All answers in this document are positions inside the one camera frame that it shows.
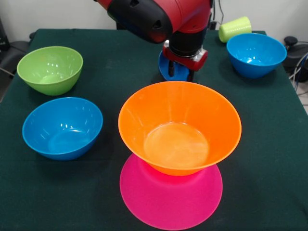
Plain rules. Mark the lime green bowl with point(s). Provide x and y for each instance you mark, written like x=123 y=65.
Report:
x=50 y=69

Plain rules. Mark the large blue bowl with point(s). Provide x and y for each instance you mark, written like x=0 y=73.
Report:
x=255 y=55
x=60 y=130

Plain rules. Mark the grey chair base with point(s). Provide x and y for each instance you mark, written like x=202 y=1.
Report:
x=14 y=55
x=296 y=53

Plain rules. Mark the pink bowl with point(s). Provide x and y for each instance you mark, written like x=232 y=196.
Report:
x=168 y=202

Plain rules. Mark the yellow-green cup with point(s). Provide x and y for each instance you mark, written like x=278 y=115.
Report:
x=234 y=29

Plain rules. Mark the small dark blue bowl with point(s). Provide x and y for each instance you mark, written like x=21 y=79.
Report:
x=179 y=73

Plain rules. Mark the dark green tablecloth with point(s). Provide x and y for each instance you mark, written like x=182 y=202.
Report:
x=72 y=192

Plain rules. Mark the orange bowl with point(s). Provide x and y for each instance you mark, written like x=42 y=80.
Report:
x=178 y=115

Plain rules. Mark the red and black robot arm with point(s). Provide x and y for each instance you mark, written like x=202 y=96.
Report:
x=163 y=16

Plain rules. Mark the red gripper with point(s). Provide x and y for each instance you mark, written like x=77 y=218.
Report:
x=190 y=62

